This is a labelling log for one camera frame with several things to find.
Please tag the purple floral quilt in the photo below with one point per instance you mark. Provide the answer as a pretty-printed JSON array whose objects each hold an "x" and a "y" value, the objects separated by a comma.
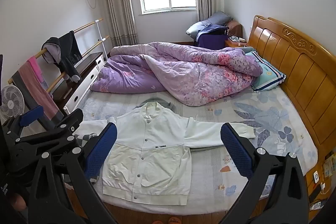
[{"x": 183, "y": 74}]

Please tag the small clutter on nightstand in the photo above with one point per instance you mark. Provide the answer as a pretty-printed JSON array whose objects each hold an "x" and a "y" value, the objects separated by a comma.
[{"x": 236, "y": 39}]

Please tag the grey blue bedding bundle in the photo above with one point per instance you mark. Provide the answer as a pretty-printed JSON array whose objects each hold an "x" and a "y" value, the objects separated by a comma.
[{"x": 215, "y": 19}]

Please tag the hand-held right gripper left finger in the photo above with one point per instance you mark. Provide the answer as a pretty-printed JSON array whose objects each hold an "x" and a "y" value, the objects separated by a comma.
[{"x": 102, "y": 150}]

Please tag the dusty pink towel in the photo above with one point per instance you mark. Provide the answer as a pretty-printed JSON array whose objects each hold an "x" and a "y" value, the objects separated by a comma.
[{"x": 42, "y": 95}]

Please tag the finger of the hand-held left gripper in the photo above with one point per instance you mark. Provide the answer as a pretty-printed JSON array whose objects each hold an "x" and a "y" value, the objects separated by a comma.
[
  {"x": 31, "y": 115},
  {"x": 71, "y": 117}
]

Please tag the wooden nightstand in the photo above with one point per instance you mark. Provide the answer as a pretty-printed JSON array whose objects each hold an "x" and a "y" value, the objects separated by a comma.
[{"x": 235, "y": 45}]

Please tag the brown chair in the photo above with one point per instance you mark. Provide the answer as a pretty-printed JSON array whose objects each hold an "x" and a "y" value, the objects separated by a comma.
[{"x": 235, "y": 27}]

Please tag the bright pink cloth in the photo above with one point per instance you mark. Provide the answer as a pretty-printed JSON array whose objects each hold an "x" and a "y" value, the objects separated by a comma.
[{"x": 35, "y": 69}]

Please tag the wooden rail rack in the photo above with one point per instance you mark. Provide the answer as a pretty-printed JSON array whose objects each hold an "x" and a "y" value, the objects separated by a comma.
[{"x": 84, "y": 27}]

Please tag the black hooded jacket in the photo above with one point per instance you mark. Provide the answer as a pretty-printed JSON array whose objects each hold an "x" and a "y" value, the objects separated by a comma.
[{"x": 68, "y": 56}]

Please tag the yellow snack packet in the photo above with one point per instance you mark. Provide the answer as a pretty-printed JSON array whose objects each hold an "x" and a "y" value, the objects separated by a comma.
[{"x": 329, "y": 165}]

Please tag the white dresser with dark top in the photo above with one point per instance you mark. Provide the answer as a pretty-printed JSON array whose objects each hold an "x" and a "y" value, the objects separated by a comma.
[{"x": 86, "y": 74}]

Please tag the white electric fan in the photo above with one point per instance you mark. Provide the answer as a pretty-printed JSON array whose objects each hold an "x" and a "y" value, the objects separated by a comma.
[{"x": 10, "y": 103}]

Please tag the striped light blue pillow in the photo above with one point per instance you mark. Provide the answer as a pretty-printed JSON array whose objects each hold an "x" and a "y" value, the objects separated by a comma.
[{"x": 265, "y": 74}]

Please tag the orange slipper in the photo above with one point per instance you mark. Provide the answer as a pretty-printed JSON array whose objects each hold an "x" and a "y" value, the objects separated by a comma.
[
  {"x": 174, "y": 220},
  {"x": 157, "y": 222}
]

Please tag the blue leaf print bedsheet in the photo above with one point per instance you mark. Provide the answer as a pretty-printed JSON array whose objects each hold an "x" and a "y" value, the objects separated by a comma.
[{"x": 262, "y": 113}]

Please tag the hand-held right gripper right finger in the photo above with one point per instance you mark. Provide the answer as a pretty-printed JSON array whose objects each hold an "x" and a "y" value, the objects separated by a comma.
[{"x": 236, "y": 150}]

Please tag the black device on floor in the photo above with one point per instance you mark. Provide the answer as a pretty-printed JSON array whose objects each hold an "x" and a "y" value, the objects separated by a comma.
[{"x": 315, "y": 195}]

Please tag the person's left hand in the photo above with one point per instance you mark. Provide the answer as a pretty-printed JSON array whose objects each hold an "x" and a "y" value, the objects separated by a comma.
[{"x": 17, "y": 201}]

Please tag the grey zip hoodie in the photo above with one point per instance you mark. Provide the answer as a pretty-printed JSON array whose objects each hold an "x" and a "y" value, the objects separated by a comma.
[{"x": 162, "y": 103}]

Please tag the dark blue cloth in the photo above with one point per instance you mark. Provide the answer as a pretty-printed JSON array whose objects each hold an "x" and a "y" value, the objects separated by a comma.
[{"x": 210, "y": 39}]

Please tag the wooden bed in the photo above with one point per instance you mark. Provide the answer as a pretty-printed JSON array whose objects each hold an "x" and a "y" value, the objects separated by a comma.
[{"x": 302, "y": 69}]

